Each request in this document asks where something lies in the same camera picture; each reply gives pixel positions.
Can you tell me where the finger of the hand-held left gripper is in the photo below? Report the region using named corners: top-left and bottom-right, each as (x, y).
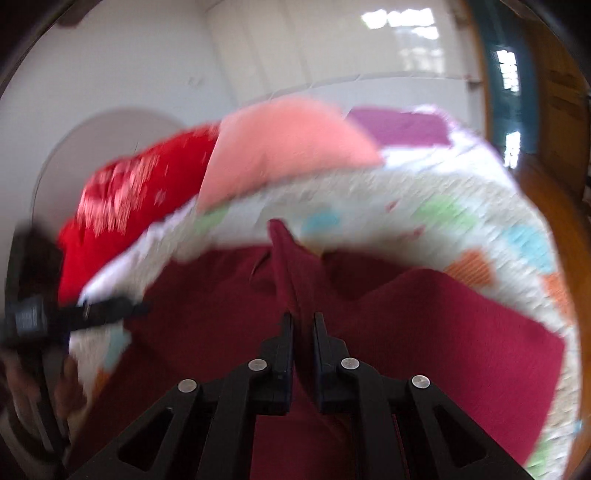
top-left (59, 295), bottom-right (153, 334)

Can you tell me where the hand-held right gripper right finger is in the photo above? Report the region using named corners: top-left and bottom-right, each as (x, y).
top-left (313, 312), bottom-right (533, 480)

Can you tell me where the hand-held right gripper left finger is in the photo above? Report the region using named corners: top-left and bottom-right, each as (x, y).
top-left (69, 312), bottom-right (296, 480)

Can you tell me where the dark red garment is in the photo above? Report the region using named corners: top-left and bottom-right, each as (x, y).
top-left (69, 219), bottom-right (567, 480)

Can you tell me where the white fleece blanket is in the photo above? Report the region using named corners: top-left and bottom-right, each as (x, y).
top-left (78, 203), bottom-right (208, 305)

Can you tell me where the red floral bolster pillow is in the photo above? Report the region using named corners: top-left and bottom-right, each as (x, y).
top-left (58, 124), bottom-right (221, 305)

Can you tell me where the heart patterned quilted bedspread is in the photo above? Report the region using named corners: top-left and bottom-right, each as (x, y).
top-left (69, 105), bottom-right (579, 480)

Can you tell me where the round beige headboard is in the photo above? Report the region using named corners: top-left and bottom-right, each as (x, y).
top-left (32, 108), bottom-right (185, 241)

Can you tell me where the pink pillow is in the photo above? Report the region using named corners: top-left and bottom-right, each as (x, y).
top-left (198, 98), bottom-right (384, 211)

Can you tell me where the purple pillow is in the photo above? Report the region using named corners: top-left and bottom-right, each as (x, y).
top-left (348, 107), bottom-right (451, 147)

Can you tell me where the glossy white wardrobe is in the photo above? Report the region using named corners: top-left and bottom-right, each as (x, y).
top-left (203, 0), bottom-right (485, 100)

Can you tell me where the teal glass doorway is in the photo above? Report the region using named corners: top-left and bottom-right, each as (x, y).
top-left (471, 0), bottom-right (541, 171)

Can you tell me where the wooden door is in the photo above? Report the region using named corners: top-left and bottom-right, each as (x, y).
top-left (519, 18), bottom-right (591, 208)

